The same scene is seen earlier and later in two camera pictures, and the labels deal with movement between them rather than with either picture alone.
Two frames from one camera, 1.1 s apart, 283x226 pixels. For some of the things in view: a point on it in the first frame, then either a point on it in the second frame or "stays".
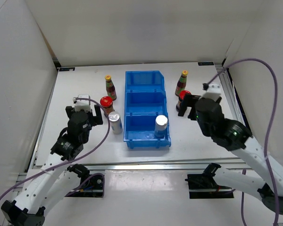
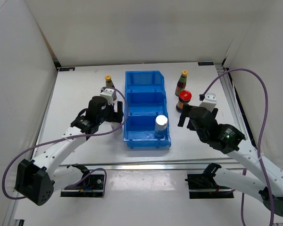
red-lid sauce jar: [182, 94] stays
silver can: [114, 118] stays
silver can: [161, 122] stays
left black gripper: [96, 120] → [115, 116]
